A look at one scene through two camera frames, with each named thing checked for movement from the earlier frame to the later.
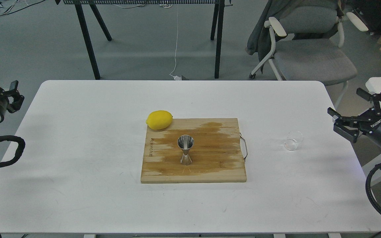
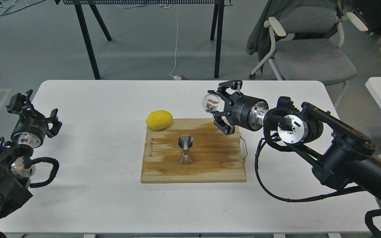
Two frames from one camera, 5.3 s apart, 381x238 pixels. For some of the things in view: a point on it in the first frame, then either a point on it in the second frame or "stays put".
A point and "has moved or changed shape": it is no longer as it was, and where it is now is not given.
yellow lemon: (159, 119) stays put
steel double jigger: (185, 142) stays put
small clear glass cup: (294, 137) has moved or changed shape
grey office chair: (308, 37) stays put
